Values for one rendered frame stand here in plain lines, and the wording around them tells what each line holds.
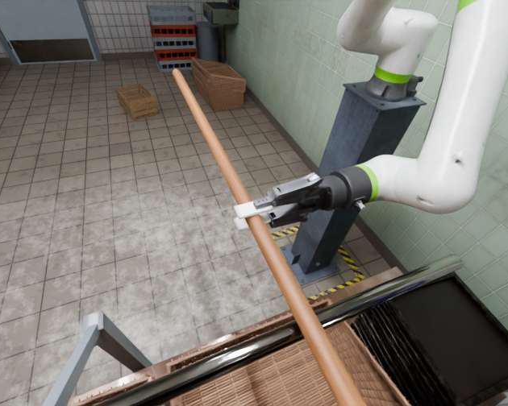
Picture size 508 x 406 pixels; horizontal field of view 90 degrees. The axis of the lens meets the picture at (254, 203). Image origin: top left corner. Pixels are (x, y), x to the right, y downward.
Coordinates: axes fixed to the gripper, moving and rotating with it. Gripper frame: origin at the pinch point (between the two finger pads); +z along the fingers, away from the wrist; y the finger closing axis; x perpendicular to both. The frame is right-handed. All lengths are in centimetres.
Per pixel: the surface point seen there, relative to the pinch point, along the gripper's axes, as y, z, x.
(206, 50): 95, -100, 404
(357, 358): 49, -28, -27
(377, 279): 62, -62, -6
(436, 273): 2.5, -27.7, -22.8
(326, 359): -1.4, 1.0, -26.9
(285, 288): -1.1, 1.4, -16.4
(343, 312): 2.2, -6.6, -22.1
